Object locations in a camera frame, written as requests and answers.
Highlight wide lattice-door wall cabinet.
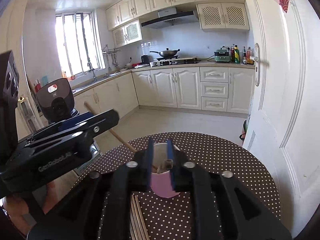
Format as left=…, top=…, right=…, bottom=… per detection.
left=197, top=3, right=250, bottom=32

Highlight person's left hand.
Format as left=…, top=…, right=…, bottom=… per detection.
left=0, top=181, right=57, bottom=237

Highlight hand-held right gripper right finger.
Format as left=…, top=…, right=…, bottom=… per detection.
left=166, top=137, right=293, bottom=240

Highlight wooden chopstick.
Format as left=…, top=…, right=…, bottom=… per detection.
left=84, top=102, right=158, bottom=170

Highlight bunch of wooden chopsticks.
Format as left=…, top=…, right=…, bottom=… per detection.
left=130, top=194, right=150, bottom=240

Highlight brown polka-dot tablecloth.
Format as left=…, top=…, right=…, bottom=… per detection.
left=75, top=132, right=282, bottom=240

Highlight gas stove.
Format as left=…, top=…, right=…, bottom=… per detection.
left=156, top=57, right=201, bottom=66

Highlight green electric cooker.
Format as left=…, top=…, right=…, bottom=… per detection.
left=214, top=46, right=232, bottom=63

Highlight steel wok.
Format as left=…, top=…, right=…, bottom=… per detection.
left=149, top=47, right=180, bottom=58

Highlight small lattice-door wall cabinet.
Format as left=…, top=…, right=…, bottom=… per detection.
left=112, top=20, right=142, bottom=47

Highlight silver door handle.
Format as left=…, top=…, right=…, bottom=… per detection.
left=254, top=43, right=271, bottom=87

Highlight black range hood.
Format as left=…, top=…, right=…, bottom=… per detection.
left=141, top=7, right=199, bottom=29

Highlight pink cup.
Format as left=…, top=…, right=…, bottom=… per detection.
left=150, top=142, right=181, bottom=198

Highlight dark bag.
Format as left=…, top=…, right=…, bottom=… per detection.
left=239, top=120, right=248, bottom=141

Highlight white door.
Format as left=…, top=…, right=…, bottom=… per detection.
left=237, top=0, right=320, bottom=233

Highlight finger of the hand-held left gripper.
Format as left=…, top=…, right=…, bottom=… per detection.
left=58, top=112, right=93, bottom=131
left=58, top=109, right=120, bottom=140

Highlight kitchen window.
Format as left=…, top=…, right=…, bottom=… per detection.
left=55, top=11, right=104, bottom=77

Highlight cream lower cabinets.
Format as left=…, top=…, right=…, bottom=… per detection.
left=72, top=66, right=256, bottom=120

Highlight steel kitchen sink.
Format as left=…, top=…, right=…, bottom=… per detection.
left=96, top=72, right=121, bottom=80

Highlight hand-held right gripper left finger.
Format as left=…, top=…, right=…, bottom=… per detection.
left=27, top=137, right=155, bottom=240

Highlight wall utensil rack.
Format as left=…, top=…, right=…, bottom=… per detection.
left=101, top=44, right=122, bottom=68

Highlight chrome sink faucet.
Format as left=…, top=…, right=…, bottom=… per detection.
left=87, top=62, right=97, bottom=81

